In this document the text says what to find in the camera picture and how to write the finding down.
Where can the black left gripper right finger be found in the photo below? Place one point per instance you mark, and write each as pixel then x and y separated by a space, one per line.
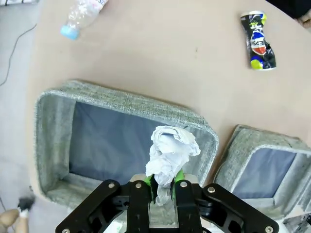
pixel 187 208

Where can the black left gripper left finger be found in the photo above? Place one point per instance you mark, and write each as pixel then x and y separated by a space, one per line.
pixel 136 208

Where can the white paper ball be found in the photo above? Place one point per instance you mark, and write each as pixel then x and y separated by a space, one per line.
pixel 170 155

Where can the crushed black Pepsi can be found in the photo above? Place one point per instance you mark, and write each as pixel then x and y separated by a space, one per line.
pixel 258 41

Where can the clear bottle with pink label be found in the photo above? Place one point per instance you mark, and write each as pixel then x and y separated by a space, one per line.
pixel 80 17

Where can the grey fabric basket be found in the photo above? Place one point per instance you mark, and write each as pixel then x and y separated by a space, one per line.
pixel 262 170
pixel 102 143

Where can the black fuzzy object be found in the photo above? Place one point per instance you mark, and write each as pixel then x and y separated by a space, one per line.
pixel 26 203

